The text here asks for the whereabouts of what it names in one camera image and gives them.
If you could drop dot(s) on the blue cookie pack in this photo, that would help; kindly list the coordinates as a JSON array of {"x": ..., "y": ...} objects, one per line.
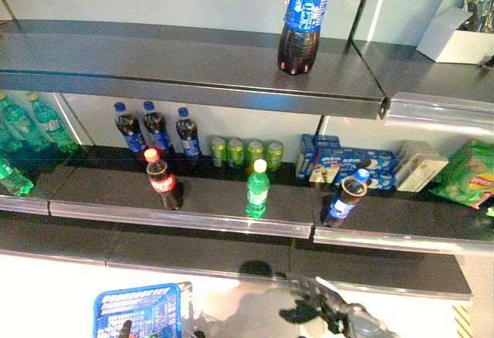
[{"x": 370, "y": 164}]

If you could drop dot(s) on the large cola bottle blue label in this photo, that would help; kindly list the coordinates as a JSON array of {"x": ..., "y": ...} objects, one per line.
[{"x": 305, "y": 17}]

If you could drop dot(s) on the silver foil snack bags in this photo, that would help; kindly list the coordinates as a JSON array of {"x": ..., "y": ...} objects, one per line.
[{"x": 478, "y": 6}]

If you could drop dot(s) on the cola bottle red cap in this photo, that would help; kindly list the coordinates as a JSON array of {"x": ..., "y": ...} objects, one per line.
[{"x": 164, "y": 183}]

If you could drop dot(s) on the green sprite bottle white cap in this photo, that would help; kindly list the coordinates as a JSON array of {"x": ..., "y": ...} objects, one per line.
[{"x": 257, "y": 195}]

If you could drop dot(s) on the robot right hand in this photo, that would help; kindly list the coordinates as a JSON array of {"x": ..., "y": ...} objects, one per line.
[{"x": 316, "y": 307}]

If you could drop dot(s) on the blue plastic shopping basket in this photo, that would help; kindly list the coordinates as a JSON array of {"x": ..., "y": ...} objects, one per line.
[{"x": 135, "y": 289}]

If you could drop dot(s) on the white carton box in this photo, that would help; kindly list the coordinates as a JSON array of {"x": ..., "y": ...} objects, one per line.
[{"x": 447, "y": 44}]

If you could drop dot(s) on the white carton packs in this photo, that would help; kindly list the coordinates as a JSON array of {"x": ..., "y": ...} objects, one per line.
[{"x": 418, "y": 168}]

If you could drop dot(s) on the blue biscuit box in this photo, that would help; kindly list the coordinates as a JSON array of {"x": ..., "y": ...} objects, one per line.
[{"x": 306, "y": 153}]

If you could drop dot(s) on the green snack bag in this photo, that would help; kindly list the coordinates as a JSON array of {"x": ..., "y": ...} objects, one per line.
[{"x": 467, "y": 168}]

